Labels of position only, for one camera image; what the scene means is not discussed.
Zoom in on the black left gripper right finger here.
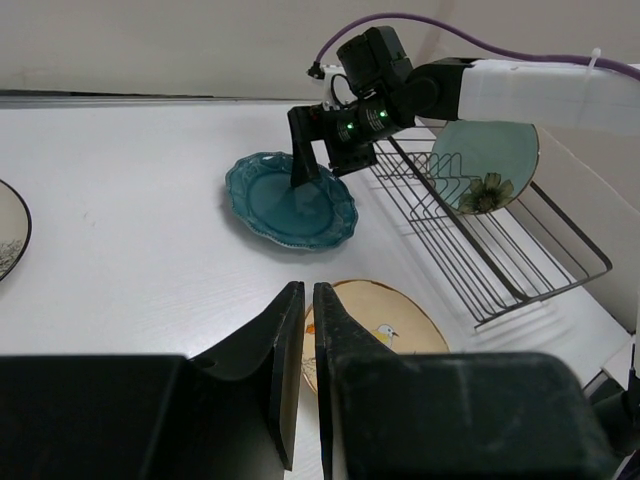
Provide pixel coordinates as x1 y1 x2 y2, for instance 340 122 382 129
313 283 619 479

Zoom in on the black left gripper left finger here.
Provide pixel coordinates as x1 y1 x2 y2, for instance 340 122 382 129
190 281 305 470

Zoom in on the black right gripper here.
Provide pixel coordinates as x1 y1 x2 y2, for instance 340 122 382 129
287 26 415 188

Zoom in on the dark teal scalloped plate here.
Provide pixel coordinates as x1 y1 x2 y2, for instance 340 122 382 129
225 152 359 251

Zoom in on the light blue flower plate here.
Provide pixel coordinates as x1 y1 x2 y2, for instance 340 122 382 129
428 121 540 215

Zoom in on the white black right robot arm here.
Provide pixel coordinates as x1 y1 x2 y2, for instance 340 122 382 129
288 26 639 187

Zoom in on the beige plate with bird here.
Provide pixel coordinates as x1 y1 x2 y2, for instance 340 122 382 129
301 278 450 396

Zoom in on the cream plate with tree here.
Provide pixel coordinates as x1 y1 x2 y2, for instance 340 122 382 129
0 180 32 281

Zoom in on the dark wire dish rack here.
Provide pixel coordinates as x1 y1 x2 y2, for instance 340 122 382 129
370 127 613 326

